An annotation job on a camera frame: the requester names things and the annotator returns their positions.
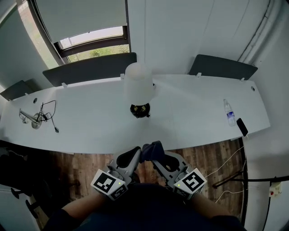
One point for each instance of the small dark grey desk divider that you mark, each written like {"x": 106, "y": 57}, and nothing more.
{"x": 17, "y": 90}

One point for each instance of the grey wall pipe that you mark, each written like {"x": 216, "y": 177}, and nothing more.
{"x": 259, "y": 29}

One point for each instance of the black office chair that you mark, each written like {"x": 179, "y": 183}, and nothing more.
{"x": 20, "y": 173}

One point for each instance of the silver metal stand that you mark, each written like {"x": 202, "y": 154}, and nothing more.
{"x": 31, "y": 119}

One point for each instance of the white shade black base lamp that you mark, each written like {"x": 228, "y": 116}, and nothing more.
{"x": 137, "y": 85}

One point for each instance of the dark framed window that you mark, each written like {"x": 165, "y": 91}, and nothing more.
{"x": 94, "y": 48}

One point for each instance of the person's right forearm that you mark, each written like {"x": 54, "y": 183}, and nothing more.
{"x": 207, "y": 204}

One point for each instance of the clear plastic water bottle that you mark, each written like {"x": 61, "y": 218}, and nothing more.
{"x": 229, "y": 114}

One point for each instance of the person's dark blue shirt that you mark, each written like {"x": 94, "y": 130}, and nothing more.
{"x": 144, "y": 209}

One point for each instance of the long dark grey desk divider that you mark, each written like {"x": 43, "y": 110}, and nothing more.
{"x": 90, "y": 68}

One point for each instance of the dark blue cloth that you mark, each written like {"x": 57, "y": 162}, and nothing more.
{"x": 152, "y": 150}

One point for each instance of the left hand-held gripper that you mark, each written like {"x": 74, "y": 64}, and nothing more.
{"x": 108, "y": 183}

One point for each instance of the white roller blind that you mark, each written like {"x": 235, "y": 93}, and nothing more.
{"x": 83, "y": 18}

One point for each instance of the white wall socket box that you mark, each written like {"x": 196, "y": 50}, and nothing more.
{"x": 276, "y": 189}

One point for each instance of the person's left forearm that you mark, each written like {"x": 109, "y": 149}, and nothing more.
{"x": 83, "y": 203}

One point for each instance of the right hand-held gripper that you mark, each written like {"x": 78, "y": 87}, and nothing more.
{"x": 190, "y": 182}

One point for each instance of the black smartphone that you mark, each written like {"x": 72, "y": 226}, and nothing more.
{"x": 242, "y": 127}

